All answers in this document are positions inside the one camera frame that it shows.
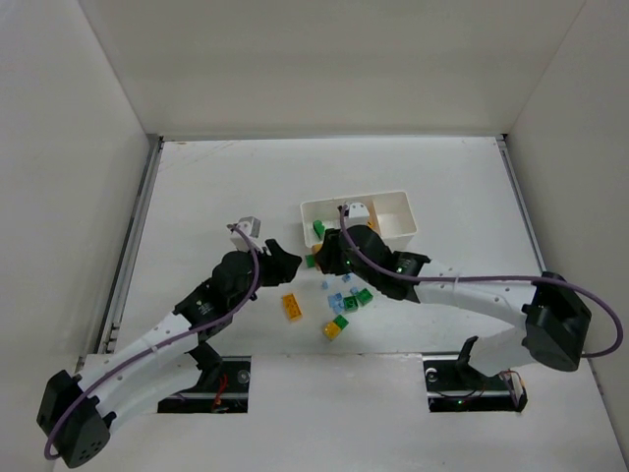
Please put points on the right aluminium rail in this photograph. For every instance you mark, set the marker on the right aluminium rail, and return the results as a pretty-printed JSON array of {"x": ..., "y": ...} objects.
[{"x": 510, "y": 170}]

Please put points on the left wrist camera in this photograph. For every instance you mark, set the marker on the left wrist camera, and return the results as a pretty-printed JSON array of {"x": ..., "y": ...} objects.
[{"x": 244, "y": 233}]

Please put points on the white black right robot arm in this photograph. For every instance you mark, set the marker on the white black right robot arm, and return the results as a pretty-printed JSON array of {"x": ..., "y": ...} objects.
[{"x": 547, "y": 320}]

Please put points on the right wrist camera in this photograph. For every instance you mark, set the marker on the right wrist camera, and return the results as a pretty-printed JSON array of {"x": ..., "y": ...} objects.
[{"x": 356, "y": 213}]

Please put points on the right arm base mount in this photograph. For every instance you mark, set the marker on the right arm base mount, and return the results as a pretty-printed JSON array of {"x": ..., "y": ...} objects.
[{"x": 455, "y": 387}]

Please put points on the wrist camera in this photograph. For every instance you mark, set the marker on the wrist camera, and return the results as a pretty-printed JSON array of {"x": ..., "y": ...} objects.
[
  {"x": 244, "y": 233},
  {"x": 356, "y": 213}
]

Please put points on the green lego beside yellow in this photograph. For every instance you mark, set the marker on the green lego beside yellow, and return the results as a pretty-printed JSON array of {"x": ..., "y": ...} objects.
[{"x": 341, "y": 321}]

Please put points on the white divided plastic container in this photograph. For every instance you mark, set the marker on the white divided plastic container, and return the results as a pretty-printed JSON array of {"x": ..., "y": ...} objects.
[{"x": 389, "y": 214}]

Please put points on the aluminium rail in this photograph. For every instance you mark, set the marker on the aluminium rail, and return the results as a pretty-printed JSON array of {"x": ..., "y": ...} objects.
[
  {"x": 109, "y": 323},
  {"x": 510, "y": 170}
]

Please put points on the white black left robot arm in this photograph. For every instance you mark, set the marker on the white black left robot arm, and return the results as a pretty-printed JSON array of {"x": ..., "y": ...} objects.
[{"x": 79, "y": 413}]

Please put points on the left aluminium rail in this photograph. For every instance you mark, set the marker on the left aluminium rail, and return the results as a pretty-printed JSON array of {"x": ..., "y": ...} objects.
[{"x": 109, "y": 323}]

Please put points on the green square lego brick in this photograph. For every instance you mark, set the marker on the green square lego brick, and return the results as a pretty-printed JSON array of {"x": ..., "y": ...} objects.
[{"x": 364, "y": 296}]

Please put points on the yellow rectangular lego brick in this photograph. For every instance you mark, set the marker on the yellow rectangular lego brick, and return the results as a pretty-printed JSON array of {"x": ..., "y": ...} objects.
[{"x": 291, "y": 307}]

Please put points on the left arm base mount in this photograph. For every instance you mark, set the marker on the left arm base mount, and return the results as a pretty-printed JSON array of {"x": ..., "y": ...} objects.
[{"x": 222, "y": 386}]

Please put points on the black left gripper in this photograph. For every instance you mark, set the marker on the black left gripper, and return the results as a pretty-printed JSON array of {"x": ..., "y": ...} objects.
[{"x": 270, "y": 263}]

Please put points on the yellow small lego brick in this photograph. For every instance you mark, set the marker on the yellow small lego brick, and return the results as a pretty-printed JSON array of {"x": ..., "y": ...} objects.
[{"x": 331, "y": 330}]

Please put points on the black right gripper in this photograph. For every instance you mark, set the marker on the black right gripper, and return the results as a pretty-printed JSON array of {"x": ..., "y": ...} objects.
[{"x": 332, "y": 252}]

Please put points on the light blue lego plate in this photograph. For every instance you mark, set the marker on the light blue lego plate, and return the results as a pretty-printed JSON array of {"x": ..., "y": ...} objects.
[{"x": 336, "y": 303}]

